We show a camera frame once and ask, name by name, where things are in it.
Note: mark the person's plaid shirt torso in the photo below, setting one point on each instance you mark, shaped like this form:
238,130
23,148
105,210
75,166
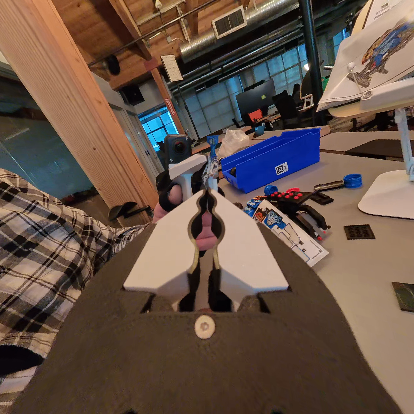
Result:
38,242

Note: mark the blue Lego panel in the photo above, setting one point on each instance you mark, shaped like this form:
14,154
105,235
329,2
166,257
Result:
212,142

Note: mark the black support pole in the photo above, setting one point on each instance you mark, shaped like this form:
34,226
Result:
310,64

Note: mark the person's left hand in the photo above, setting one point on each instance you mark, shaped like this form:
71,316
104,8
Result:
205,226

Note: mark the black toy truck chassis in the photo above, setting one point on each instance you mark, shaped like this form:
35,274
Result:
291,202

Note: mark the silver air duct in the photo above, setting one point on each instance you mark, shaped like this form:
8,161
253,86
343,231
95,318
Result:
200,45

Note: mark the white book stand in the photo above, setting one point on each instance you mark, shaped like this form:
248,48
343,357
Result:
388,197

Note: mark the black office chair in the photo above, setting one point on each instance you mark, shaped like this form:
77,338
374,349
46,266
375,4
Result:
286,110

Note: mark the large black monitor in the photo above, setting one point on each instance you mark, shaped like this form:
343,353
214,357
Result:
255,95

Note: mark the open instruction booklet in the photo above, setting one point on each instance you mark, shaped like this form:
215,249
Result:
355,71

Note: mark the blue toy wheel hub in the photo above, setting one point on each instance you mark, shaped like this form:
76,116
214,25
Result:
271,190
352,181

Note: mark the orange office chair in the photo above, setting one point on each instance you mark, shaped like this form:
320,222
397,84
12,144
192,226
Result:
255,116

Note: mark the red wall sign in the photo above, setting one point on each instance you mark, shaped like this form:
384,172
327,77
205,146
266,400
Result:
170,106

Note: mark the clear plastic bag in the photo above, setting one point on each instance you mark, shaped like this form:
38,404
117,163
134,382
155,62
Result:
233,142

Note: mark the black wall box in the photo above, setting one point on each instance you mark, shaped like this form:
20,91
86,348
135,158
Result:
133,94

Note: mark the black square studded plate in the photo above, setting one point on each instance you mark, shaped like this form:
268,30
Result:
359,232

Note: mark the black round speaker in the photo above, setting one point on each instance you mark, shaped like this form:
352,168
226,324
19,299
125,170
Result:
112,64

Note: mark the blue storage bin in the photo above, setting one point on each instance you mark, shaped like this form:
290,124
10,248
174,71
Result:
265,168

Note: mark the white sign board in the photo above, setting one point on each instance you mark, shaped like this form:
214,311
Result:
172,68

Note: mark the white air vent grille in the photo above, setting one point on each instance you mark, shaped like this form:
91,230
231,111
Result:
229,22

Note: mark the red toy wheel hub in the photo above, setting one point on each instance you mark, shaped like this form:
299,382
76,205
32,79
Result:
294,190

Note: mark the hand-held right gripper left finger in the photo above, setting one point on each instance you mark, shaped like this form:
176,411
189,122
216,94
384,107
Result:
155,258

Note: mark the open laptop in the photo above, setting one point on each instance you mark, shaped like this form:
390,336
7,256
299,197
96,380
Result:
259,130

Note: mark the black toy beam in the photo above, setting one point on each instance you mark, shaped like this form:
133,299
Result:
328,185

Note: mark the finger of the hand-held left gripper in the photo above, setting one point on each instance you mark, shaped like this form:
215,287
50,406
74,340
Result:
186,166

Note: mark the white sticker sheet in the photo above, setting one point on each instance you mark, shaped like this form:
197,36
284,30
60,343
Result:
300,249

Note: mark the printed instruction sheet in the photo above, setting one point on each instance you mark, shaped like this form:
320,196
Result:
388,9

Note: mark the black square flat tile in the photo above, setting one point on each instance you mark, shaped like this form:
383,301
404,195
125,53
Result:
404,297

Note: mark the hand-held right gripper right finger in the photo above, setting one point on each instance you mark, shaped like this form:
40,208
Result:
252,258

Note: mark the wooden support post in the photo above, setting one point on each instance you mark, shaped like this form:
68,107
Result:
64,97

